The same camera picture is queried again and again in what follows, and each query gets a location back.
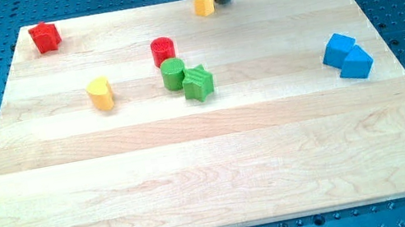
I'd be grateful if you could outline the yellow heart block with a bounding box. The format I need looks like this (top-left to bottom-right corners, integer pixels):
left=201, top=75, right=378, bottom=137
left=86, top=76, right=115, bottom=111

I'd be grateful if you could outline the green star block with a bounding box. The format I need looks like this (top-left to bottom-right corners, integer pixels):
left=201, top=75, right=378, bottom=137
left=182, top=65, right=214, bottom=102

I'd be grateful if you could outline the green cylinder block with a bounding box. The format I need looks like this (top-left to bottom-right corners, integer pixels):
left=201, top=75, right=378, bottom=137
left=160, top=58, right=185, bottom=91

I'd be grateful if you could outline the light wooden board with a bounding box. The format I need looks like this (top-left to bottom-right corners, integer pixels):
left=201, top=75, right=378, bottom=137
left=0, top=0, right=405, bottom=227

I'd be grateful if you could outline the red cylinder block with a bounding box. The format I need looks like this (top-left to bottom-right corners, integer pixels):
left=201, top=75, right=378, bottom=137
left=150, top=36, right=175, bottom=67

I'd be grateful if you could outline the yellow hexagon block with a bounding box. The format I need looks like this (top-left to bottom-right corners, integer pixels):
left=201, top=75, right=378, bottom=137
left=193, top=0, right=215, bottom=16

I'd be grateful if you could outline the blue cube block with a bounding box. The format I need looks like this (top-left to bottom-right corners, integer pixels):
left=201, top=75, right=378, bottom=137
left=323, top=33, right=356, bottom=68

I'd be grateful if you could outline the red star block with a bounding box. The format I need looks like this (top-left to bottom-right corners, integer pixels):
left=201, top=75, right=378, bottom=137
left=27, top=21, right=62, bottom=54

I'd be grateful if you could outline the blue triangle block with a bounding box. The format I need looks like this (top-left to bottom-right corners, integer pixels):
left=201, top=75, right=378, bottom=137
left=340, top=45, right=374, bottom=79

